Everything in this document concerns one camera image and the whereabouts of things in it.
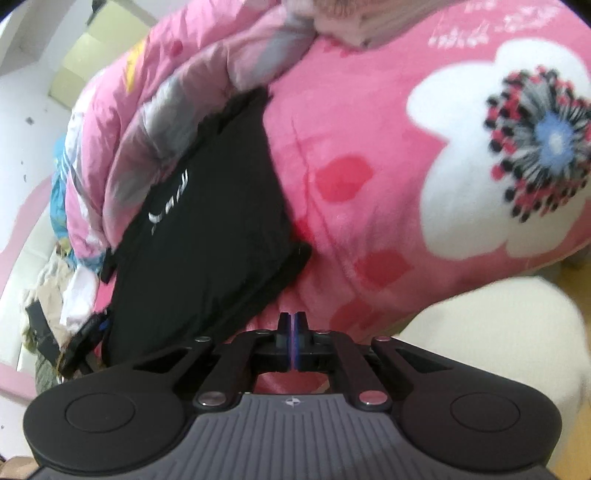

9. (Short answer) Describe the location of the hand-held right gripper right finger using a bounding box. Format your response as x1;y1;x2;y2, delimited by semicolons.
293;312;455;411

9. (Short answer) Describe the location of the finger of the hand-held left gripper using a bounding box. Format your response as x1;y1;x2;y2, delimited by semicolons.
74;314;112;355

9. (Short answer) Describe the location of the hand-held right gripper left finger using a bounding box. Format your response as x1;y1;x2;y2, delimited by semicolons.
134;312;293;411

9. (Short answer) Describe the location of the black t-shirt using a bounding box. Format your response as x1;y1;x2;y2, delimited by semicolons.
99;87;313;370

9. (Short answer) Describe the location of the cream fluffy cloth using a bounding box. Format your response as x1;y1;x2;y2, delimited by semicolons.
396;276;583;416

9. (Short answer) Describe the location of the pink and blue duvet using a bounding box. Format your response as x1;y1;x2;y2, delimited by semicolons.
48;0;320;278

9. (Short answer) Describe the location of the pale yellow wardrobe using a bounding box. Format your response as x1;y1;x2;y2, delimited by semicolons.
50;17;158;99

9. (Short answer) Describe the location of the pale pink folded cloth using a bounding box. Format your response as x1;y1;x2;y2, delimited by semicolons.
314;0;419;48

